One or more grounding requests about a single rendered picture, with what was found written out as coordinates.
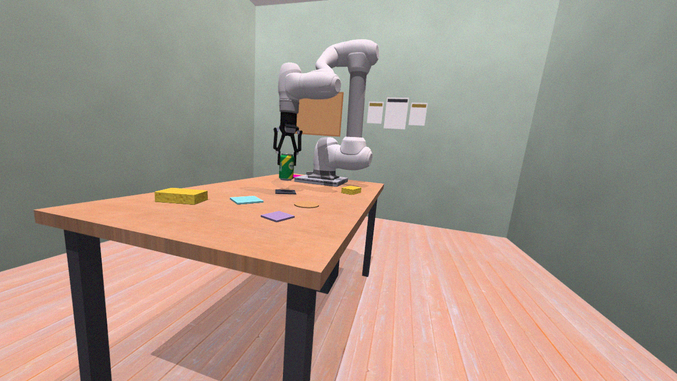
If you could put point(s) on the light blue square tile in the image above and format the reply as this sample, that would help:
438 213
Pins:
246 200

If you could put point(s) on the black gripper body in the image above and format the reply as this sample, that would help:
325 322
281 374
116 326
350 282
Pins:
287 118

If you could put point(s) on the yellow sponge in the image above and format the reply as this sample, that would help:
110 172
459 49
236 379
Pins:
351 190
181 196

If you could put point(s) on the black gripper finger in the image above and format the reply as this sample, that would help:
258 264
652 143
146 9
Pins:
296 151
276 130

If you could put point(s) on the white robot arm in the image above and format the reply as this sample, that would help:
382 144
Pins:
358 56

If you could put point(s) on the green and yellow drink can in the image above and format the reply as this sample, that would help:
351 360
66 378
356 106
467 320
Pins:
286 167

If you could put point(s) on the tan round disc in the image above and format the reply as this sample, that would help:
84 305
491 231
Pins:
306 204

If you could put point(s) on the purple square block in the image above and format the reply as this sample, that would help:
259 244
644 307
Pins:
277 216

